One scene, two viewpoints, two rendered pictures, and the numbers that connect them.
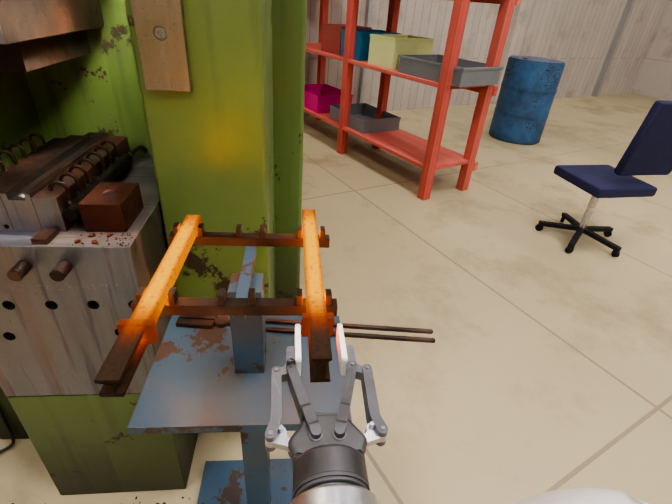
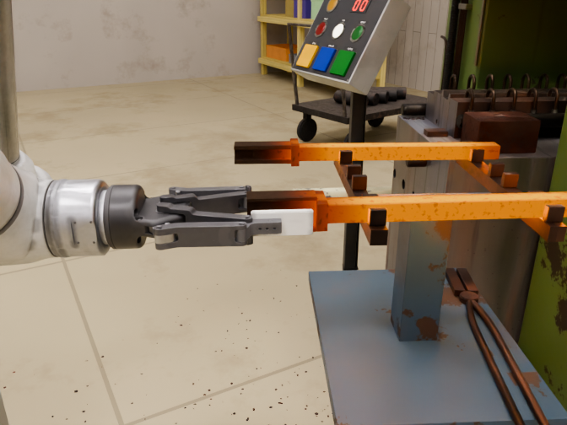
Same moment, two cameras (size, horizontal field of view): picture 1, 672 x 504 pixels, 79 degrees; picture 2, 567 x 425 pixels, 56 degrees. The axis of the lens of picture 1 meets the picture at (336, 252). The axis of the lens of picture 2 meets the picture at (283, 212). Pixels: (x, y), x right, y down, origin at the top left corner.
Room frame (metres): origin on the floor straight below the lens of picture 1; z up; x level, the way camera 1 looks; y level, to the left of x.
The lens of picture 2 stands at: (0.45, -0.57, 1.21)
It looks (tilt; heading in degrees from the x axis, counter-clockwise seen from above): 23 degrees down; 94
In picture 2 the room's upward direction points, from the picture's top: straight up
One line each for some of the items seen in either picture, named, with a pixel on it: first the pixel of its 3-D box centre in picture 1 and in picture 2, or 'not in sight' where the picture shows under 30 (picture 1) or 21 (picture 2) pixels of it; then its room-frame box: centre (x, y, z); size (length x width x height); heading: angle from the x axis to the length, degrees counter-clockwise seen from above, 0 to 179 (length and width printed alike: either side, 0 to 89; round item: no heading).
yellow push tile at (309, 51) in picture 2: not in sight; (308, 56); (0.40, 1.23, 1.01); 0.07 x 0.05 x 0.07; 122
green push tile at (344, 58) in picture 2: not in sight; (342, 63); (0.51, 1.06, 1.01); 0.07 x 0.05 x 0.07; 122
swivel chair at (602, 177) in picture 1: (608, 174); not in sight; (2.63, -1.75, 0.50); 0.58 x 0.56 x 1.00; 34
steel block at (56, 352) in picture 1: (108, 261); (525, 222); (0.94, 0.64, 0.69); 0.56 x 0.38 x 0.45; 7
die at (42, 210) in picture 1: (58, 174); (529, 107); (0.93, 0.70, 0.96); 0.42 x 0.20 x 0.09; 7
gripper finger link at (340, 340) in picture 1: (341, 348); (282, 223); (0.41, -0.02, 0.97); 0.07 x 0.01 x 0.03; 8
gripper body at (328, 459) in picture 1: (328, 456); (148, 216); (0.25, -0.01, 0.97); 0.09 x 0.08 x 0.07; 8
